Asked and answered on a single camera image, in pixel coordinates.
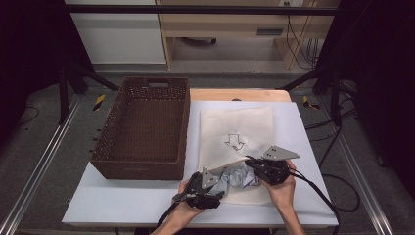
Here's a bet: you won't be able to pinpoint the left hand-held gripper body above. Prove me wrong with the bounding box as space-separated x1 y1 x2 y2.
172 166 226 211

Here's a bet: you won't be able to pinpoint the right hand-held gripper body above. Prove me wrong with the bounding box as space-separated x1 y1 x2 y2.
254 145 301 187

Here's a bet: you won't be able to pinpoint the white blue printed cloth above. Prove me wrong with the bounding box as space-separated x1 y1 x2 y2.
208 161 262 199

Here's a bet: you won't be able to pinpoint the cream drawstring bag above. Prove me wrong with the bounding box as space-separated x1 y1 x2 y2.
198 105 275 207

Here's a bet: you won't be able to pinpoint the brown wicker basket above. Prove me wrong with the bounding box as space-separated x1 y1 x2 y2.
90 76 191 181

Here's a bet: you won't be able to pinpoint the person's right hand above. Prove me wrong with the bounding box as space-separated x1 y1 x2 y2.
259 159 298 212

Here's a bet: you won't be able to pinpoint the person's left hand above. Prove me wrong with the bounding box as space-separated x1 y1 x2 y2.
168 179 206 227

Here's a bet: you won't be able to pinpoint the white board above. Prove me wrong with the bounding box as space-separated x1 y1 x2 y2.
62 100 340 228

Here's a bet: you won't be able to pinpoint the wooden table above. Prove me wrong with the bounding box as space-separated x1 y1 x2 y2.
190 88 292 103

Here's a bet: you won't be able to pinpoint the wooden desk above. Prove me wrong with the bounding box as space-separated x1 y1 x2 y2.
156 0 341 71

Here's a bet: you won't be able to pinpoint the black curtain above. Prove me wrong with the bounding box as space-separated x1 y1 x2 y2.
0 0 96 146
314 0 415 192

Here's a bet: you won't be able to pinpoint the white cabinet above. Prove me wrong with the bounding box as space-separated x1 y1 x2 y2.
65 0 167 66

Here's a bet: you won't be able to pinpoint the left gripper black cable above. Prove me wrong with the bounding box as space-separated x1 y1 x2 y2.
156 200 181 230

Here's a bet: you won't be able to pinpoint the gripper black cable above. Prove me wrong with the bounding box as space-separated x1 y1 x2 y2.
288 170 341 235
156 200 181 230

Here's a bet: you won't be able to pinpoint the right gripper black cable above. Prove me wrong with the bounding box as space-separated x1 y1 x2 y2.
288 170 341 235

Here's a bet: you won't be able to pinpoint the aluminium rail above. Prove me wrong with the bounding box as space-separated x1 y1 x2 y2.
317 97 396 235
0 94 83 235

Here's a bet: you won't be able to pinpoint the black frame stand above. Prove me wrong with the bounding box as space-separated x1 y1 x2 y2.
58 62 120 125
277 65 344 127

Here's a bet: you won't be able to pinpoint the black hanging cables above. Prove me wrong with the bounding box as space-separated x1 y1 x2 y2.
285 14 320 71

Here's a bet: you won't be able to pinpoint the black horizontal frame bar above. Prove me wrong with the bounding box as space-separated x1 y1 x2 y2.
65 4 339 17

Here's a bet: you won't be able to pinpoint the thin black floor cable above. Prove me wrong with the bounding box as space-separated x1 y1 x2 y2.
17 105 41 127

